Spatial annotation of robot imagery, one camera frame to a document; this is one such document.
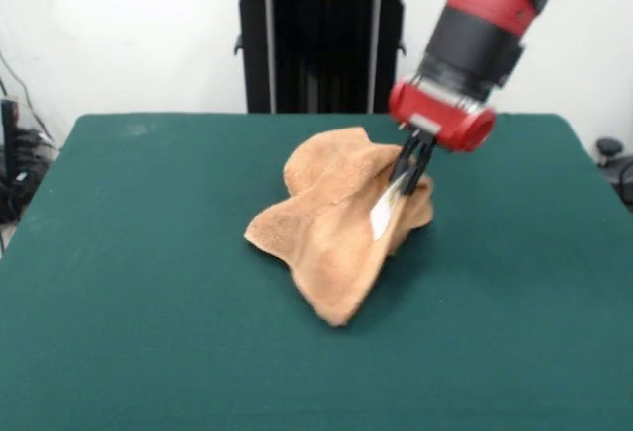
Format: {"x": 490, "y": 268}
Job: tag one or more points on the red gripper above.
{"x": 445, "y": 119}

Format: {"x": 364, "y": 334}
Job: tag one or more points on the tan terry towel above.
{"x": 336, "y": 213}

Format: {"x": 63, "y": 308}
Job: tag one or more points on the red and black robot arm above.
{"x": 484, "y": 1}

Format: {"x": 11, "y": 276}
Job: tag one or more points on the black office chair base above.
{"x": 609, "y": 146}

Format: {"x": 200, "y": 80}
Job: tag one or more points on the dark green table cloth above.
{"x": 198, "y": 278}

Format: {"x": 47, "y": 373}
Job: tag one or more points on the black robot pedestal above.
{"x": 306, "y": 55}

